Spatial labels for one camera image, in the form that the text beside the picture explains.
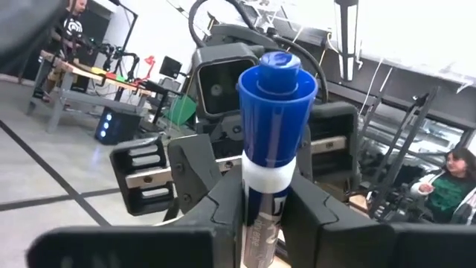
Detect person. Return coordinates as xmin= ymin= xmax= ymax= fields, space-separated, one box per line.
xmin=408 ymin=147 xmax=476 ymax=226
xmin=32 ymin=0 xmax=92 ymax=103

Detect green board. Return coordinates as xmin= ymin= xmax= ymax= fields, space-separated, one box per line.
xmin=163 ymin=95 xmax=197 ymax=127

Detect black blurred wrist cable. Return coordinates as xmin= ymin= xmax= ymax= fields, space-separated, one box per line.
xmin=0 ymin=0 xmax=68 ymax=74

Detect computer tower blue lights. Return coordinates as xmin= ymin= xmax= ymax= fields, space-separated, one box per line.
xmin=94 ymin=106 xmax=143 ymax=146

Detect black monitor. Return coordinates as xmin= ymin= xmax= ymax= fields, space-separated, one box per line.
xmin=158 ymin=55 xmax=184 ymax=80

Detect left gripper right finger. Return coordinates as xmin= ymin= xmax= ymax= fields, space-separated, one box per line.
xmin=280 ymin=173 xmax=395 ymax=268

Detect Expo marker dark blue cap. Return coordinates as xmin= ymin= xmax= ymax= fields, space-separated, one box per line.
xmin=237 ymin=51 xmax=320 ymax=268

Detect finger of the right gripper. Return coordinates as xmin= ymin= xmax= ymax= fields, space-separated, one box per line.
xmin=297 ymin=124 xmax=312 ymax=179
xmin=167 ymin=133 xmax=223 ymax=215

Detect red desk lamp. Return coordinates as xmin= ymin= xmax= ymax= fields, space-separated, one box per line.
xmin=144 ymin=54 xmax=157 ymax=81

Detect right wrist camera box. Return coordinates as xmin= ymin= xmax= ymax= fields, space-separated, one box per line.
xmin=191 ymin=42 xmax=263 ymax=121

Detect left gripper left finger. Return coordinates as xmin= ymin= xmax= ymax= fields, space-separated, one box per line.
xmin=165 ymin=166 xmax=245 ymax=268

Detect wooden workbench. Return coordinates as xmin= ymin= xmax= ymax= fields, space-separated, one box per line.
xmin=25 ymin=50 xmax=159 ymax=133

